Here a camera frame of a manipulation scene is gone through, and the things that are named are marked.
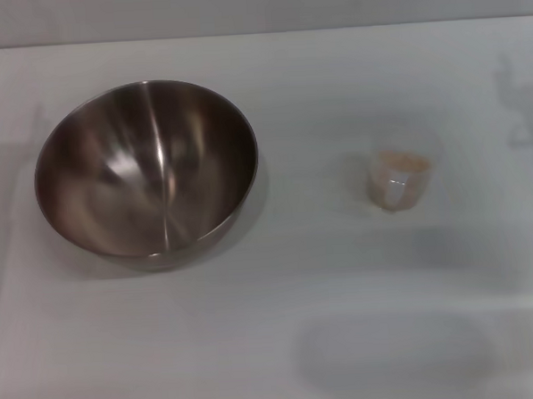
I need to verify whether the stainless steel mixing bowl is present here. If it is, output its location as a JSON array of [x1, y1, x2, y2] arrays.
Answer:
[[28, 73, 265, 279]]

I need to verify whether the white uncooked rice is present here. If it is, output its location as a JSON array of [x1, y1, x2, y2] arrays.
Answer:
[[365, 148, 432, 213]]

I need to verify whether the clear plastic measuring cup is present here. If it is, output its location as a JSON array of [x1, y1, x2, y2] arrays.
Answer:
[[364, 145, 434, 214]]

